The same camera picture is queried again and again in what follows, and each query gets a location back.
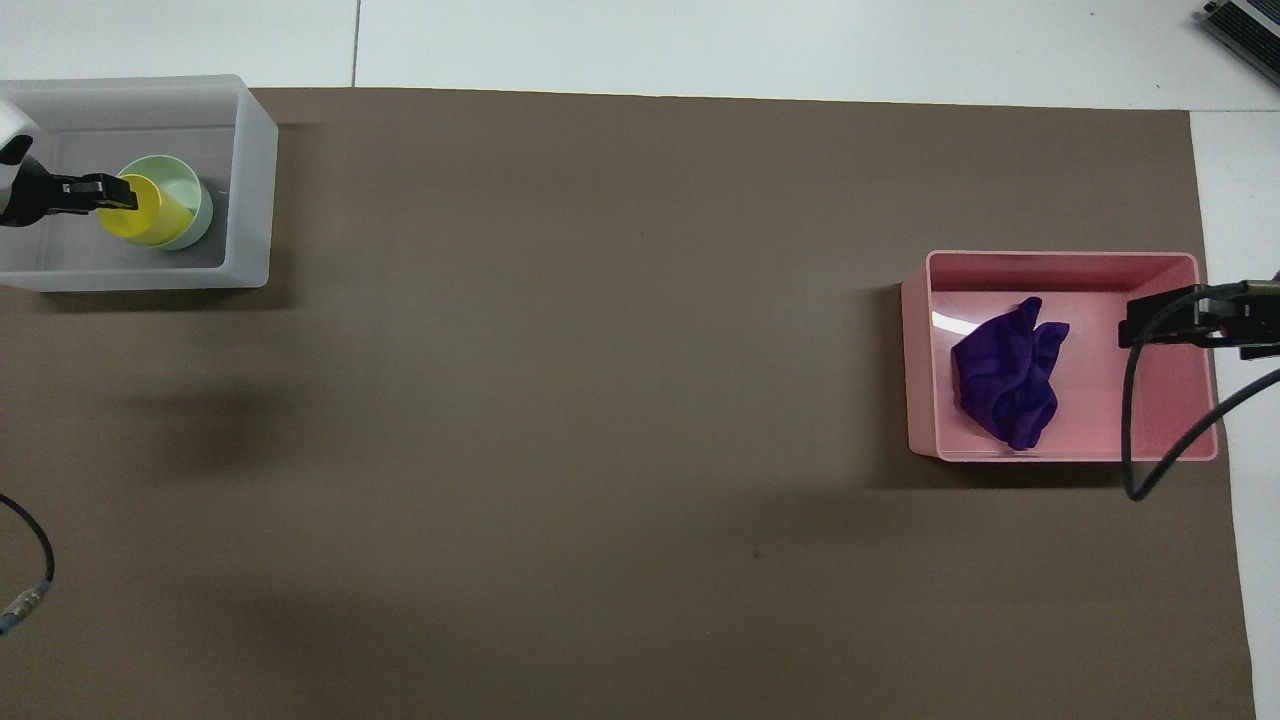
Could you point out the light green plastic cup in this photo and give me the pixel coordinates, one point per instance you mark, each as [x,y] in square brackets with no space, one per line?
[200,205]

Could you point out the purple crumpled cloth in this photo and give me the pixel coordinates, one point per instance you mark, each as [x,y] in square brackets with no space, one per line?
[1005,375]

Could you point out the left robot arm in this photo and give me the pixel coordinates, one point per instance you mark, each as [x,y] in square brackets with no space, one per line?
[12,125]

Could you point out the yellow plastic cup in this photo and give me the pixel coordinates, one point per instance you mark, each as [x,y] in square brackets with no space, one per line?
[150,222]

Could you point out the grey ribbed metal device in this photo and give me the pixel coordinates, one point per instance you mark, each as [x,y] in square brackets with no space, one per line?
[1250,25]

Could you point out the translucent white plastic box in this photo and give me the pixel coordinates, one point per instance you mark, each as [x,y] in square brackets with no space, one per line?
[255,180]

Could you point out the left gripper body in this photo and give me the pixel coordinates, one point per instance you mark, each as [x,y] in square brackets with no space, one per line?
[28,195]

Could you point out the pink plastic box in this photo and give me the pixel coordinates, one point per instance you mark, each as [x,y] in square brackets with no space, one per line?
[1110,420]

